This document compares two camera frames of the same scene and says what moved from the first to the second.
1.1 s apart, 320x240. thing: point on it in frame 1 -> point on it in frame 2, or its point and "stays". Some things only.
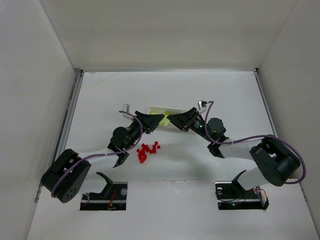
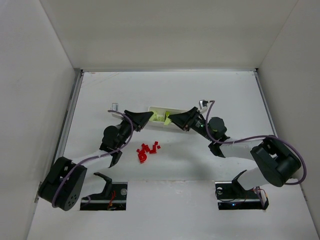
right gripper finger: x=182 y=120 stays
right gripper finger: x=191 y=113 stays
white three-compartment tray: x=165 y=121 stays
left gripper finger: x=151 y=128 -> x=138 y=128
